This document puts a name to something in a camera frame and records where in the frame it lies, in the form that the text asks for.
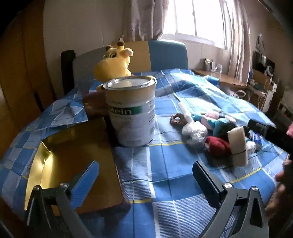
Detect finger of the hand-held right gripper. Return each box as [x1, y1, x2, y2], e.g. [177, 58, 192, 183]
[248, 118, 293, 153]

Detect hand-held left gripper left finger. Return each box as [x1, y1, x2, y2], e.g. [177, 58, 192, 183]
[24, 160, 100, 238]

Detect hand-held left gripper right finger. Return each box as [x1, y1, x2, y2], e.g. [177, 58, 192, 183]
[192, 160, 269, 238]

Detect white socks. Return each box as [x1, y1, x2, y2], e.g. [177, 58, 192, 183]
[245, 140, 256, 154]

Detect white towel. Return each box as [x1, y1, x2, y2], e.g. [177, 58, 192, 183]
[227, 126, 249, 167]

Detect gold tray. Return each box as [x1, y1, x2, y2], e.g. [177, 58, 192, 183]
[24, 117, 132, 214]

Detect dark red cloth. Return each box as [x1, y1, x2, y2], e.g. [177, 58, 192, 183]
[204, 136, 232, 157]

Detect pink socks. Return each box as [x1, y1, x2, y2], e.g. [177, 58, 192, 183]
[218, 114, 237, 123]

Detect blue and pink plush toy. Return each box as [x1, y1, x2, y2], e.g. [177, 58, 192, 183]
[191, 112, 237, 138]

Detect white plastic bag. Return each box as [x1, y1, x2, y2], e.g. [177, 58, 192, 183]
[182, 121, 208, 144]

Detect brown scrunchie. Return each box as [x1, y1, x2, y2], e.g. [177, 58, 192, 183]
[170, 113, 185, 126]

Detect white foam sponge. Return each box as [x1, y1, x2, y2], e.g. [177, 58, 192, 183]
[178, 102, 195, 124]

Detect person's right hand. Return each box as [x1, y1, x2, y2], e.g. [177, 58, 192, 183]
[264, 160, 293, 221]

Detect blue checked bedsheet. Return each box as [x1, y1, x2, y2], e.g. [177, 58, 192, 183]
[0, 69, 290, 238]

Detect cluttered storage shelf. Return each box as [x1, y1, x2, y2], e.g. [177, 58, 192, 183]
[248, 34, 293, 124]

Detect wooden desk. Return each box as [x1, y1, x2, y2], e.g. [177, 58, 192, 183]
[192, 69, 248, 94]

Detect white protein powder can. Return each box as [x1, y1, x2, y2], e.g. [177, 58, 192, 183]
[103, 75, 157, 147]

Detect dark red cardboard box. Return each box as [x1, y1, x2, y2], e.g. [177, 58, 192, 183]
[82, 92, 108, 119]

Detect clear desk organizer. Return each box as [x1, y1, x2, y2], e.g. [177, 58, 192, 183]
[205, 58, 222, 73]

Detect pale patterned curtain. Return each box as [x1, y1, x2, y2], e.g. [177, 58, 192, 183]
[220, 0, 252, 80]
[122, 0, 170, 42]

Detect black rolled mat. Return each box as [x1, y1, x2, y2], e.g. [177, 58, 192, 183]
[61, 49, 76, 94]

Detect yellow giraffe plush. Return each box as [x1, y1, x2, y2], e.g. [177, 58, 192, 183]
[94, 41, 134, 92]

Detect wooden wardrobe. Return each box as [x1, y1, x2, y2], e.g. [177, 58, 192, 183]
[0, 0, 56, 158]

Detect blue grey yellow headboard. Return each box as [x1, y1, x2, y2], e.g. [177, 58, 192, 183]
[73, 40, 188, 83]

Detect window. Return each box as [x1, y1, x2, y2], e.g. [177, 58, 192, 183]
[161, 0, 231, 49]

